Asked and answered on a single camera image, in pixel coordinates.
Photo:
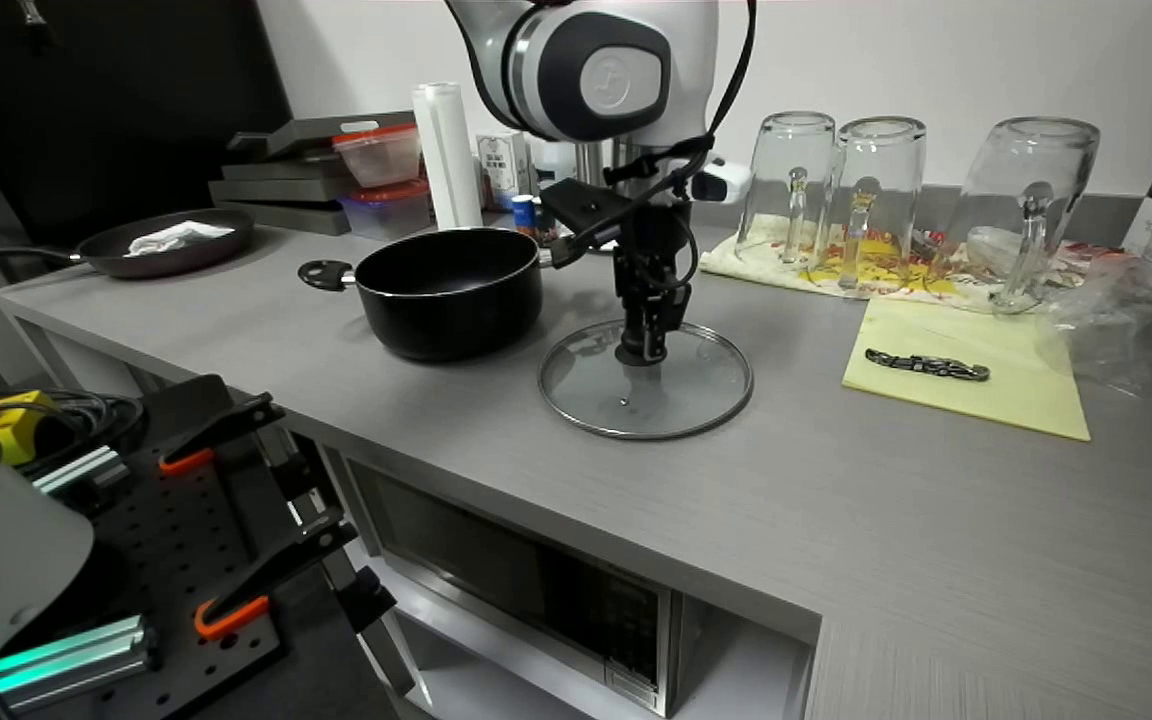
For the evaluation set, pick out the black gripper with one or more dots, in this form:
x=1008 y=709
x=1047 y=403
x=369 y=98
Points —
x=654 y=246

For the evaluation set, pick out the glass lid with black knob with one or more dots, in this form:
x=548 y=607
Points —
x=683 y=392

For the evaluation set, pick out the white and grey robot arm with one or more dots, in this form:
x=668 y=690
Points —
x=577 y=66

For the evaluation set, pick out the black cooking pot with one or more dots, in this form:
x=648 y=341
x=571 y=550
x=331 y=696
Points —
x=449 y=302

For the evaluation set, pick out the clear container with red lid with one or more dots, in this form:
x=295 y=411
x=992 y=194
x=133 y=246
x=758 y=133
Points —
x=379 y=153
x=386 y=210

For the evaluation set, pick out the white paper towel roll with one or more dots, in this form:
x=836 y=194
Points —
x=449 y=153

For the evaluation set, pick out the yellow paper sheet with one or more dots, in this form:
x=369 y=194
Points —
x=962 y=392

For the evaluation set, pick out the stack of black trays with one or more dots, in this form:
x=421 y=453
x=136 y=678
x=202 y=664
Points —
x=277 y=182

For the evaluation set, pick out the large clear glass mug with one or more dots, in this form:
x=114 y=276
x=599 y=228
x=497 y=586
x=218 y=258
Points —
x=1029 y=202

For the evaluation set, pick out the clear crumpled plastic bag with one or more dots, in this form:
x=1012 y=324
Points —
x=1110 y=333

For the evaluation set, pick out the black frying pan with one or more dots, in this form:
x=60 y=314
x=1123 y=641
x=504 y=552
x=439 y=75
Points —
x=160 y=246

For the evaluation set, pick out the black pegboard panel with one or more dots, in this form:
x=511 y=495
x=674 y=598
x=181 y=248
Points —
x=160 y=560

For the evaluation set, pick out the silver aluminium extrusion bar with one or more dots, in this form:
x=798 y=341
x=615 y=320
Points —
x=77 y=471
x=68 y=661

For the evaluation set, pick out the yellow and black tool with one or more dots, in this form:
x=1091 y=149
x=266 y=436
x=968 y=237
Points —
x=16 y=424

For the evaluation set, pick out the grey curved plate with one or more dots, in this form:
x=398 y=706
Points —
x=3 y=545

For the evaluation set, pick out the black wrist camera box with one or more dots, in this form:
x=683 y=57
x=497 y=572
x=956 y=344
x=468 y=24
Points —
x=582 y=206

